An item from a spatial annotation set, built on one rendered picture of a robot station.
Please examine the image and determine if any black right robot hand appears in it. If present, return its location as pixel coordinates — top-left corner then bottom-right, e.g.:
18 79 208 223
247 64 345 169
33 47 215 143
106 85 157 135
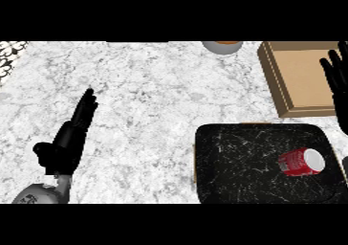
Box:
318 40 348 141

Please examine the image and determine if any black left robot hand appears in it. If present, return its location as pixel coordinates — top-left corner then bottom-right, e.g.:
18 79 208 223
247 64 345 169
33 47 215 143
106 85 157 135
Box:
32 87 100 176

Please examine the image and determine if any cardboard box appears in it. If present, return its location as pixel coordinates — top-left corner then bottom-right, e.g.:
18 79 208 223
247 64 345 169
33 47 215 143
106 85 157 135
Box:
256 40 348 119

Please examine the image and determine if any red can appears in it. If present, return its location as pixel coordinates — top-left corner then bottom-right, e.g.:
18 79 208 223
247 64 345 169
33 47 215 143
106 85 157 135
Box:
277 147 327 177

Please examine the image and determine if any black marble tray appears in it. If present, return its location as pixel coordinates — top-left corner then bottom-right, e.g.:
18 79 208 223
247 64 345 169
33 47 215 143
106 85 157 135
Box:
194 122 348 205

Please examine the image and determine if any black and white patterned tile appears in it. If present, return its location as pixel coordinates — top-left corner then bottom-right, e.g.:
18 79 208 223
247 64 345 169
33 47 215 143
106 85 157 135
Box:
0 40 30 100

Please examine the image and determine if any grey bowl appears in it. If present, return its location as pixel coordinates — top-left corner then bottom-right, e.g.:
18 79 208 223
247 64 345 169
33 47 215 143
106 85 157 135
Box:
202 40 245 56

